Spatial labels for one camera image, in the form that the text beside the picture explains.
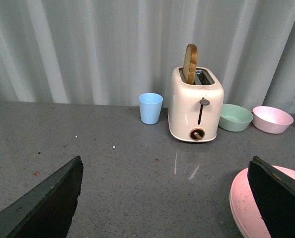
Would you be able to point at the pink plate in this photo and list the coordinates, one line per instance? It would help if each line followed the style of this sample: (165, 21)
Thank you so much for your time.
(254, 224)

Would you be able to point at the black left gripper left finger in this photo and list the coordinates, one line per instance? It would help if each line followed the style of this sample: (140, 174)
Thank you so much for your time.
(46, 211)

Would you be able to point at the light blue plastic cup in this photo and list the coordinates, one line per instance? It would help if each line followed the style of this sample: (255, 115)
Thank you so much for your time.
(150, 107)

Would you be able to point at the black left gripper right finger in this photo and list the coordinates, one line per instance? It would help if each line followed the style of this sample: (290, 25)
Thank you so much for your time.
(274, 194)

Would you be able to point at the cream white plate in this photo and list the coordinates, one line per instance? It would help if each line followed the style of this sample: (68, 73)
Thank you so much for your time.
(236, 206)

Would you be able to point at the cream white toaster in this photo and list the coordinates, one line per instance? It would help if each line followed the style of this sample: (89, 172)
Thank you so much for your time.
(194, 111)

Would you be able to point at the pink bowl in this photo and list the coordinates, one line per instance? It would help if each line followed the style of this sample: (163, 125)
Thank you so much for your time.
(271, 120)

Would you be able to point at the mint green bowl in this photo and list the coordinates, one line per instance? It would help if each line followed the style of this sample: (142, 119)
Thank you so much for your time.
(234, 118)

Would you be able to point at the slice of toast bread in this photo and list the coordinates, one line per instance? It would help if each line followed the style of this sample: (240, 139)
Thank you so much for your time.
(190, 63)

